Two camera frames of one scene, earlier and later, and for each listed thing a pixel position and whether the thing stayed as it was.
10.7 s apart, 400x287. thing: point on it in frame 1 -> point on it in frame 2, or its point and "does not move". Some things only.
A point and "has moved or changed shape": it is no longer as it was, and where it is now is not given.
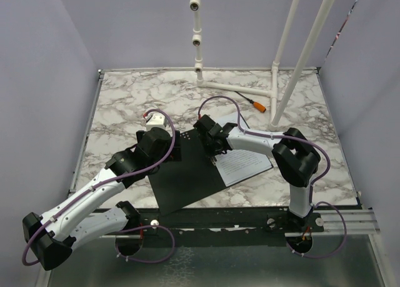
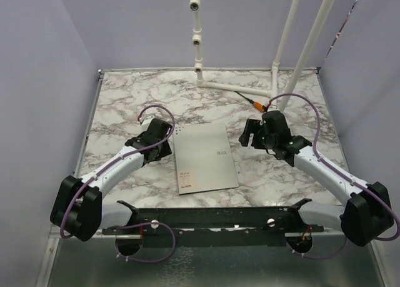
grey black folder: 195,176 has moved or changed shape
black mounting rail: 225,227 does not move
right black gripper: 211,153 -> 250,126
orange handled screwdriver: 258,106 does not move
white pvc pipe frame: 276,117 does not move
